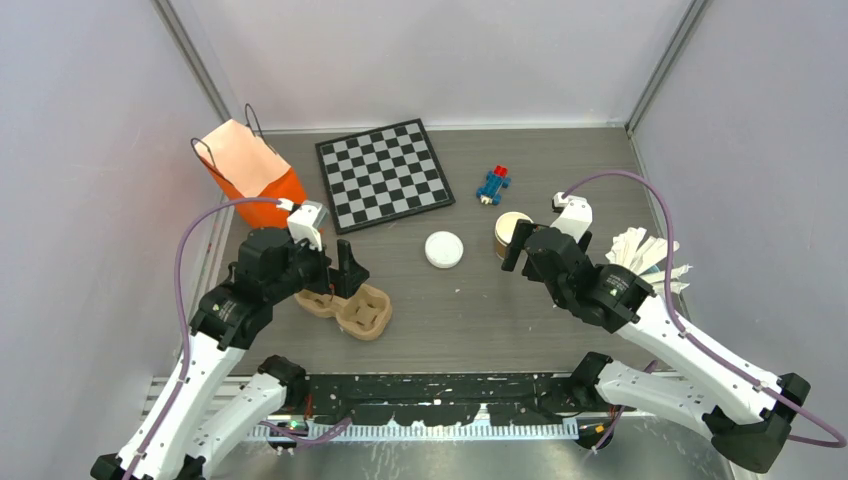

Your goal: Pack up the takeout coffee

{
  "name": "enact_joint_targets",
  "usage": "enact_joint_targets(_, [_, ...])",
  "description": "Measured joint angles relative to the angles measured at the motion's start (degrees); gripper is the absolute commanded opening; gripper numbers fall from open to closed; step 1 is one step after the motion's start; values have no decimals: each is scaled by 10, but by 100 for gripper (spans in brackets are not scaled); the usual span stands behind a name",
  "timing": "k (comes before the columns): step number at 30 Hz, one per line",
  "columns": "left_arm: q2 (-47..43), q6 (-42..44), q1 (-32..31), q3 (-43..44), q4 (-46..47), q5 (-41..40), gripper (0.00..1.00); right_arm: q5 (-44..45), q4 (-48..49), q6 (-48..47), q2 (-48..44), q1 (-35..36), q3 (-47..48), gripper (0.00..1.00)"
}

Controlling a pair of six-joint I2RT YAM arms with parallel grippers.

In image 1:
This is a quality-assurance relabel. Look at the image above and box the white paper-wrapped straws bundle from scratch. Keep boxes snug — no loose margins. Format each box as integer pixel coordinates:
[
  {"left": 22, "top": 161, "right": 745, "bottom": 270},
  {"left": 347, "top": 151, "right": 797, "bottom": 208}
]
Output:
[{"left": 605, "top": 227, "right": 668, "bottom": 296}]

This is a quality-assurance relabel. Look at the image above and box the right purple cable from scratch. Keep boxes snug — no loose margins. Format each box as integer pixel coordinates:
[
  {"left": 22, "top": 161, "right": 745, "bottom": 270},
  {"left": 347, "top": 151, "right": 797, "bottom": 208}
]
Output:
[{"left": 561, "top": 169, "right": 848, "bottom": 450}]

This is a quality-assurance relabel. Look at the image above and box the brown pulp cup carrier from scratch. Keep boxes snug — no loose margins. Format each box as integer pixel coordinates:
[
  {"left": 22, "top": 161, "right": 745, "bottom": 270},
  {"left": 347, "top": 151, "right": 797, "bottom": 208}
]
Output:
[{"left": 294, "top": 284, "right": 393, "bottom": 341}]

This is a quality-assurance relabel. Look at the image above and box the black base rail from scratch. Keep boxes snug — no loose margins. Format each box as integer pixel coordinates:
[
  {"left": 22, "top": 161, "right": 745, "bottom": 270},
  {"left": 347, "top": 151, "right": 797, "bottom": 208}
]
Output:
[{"left": 277, "top": 373, "right": 612, "bottom": 427}]

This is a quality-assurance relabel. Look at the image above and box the brown paper coffee cup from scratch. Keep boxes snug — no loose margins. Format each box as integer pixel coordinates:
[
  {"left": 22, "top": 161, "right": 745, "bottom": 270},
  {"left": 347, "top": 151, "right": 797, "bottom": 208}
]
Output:
[{"left": 494, "top": 211, "right": 532, "bottom": 260}]

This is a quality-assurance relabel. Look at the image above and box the orange paper bag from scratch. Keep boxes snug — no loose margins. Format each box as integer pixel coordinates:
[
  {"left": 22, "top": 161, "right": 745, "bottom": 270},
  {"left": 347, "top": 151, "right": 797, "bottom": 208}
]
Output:
[{"left": 190, "top": 118, "right": 307, "bottom": 228}]

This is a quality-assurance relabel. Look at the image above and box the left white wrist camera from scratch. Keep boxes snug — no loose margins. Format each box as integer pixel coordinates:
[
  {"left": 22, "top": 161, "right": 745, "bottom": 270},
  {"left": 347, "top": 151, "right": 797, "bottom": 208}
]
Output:
[{"left": 277, "top": 198, "right": 328, "bottom": 251}]

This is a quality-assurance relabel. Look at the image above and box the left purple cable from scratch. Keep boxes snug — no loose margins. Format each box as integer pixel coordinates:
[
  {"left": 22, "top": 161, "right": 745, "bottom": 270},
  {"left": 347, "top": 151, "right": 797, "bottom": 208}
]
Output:
[{"left": 119, "top": 195, "right": 296, "bottom": 480}]

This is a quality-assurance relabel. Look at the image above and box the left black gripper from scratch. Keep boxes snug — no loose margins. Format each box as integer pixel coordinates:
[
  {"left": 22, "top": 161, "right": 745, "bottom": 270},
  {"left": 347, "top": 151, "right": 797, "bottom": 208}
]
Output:
[{"left": 267, "top": 228, "right": 368, "bottom": 303}]

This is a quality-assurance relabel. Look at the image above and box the purple cable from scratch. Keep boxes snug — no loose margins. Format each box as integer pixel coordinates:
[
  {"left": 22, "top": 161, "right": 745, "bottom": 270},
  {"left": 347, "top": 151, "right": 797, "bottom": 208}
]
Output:
[
  {"left": 561, "top": 169, "right": 848, "bottom": 450},
  {"left": 119, "top": 195, "right": 296, "bottom": 480}
]

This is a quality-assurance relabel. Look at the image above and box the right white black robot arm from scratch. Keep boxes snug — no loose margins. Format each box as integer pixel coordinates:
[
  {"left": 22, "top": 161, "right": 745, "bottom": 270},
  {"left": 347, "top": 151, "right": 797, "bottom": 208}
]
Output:
[{"left": 502, "top": 220, "right": 810, "bottom": 474}]

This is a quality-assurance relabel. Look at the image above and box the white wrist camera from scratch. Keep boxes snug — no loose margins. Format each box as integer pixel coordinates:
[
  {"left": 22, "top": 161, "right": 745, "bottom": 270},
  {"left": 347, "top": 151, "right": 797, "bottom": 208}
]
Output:
[
  {"left": 277, "top": 198, "right": 328, "bottom": 251},
  {"left": 550, "top": 192, "right": 593, "bottom": 241}
]

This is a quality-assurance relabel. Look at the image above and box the black white chessboard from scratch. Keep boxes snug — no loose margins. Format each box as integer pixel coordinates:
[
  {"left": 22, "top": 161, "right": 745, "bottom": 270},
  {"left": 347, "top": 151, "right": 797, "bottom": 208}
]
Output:
[{"left": 315, "top": 119, "right": 456, "bottom": 235}]

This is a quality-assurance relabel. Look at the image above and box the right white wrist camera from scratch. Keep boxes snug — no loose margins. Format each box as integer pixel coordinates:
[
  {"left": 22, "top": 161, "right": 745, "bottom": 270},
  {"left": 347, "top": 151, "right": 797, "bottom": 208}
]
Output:
[{"left": 550, "top": 192, "right": 593, "bottom": 241}]

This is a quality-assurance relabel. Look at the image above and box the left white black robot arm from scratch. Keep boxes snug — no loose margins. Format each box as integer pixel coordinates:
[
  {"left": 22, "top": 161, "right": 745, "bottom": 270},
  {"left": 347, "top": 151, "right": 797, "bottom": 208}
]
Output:
[{"left": 90, "top": 227, "right": 370, "bottom": 479}]

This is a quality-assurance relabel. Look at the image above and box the white plastic cup lid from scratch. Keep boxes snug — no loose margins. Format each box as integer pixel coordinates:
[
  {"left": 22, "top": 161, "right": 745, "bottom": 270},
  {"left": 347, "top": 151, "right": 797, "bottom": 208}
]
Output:
[{"left": 424, "top": 231, "right": 464, "bottom": 269}]

